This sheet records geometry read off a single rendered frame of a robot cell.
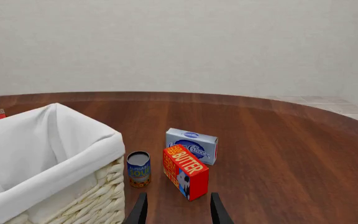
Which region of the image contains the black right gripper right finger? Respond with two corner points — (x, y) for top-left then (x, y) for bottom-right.
(210, 192), (236, 224)

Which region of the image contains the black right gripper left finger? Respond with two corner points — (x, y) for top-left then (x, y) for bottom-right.
(124, 192), (149, 224)

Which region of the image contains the white lined wicker basket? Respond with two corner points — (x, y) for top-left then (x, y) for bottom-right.
(0, 103), (126, 224)

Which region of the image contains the blue alphabet soup can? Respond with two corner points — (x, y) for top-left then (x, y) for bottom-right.
(126, 151), (152, 189)

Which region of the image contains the red butter box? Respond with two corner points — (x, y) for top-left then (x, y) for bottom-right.
(162, 144), (210, 202)

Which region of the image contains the pale blue cream cheese box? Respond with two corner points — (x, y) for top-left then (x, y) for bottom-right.
(165, 127), (219, 166)

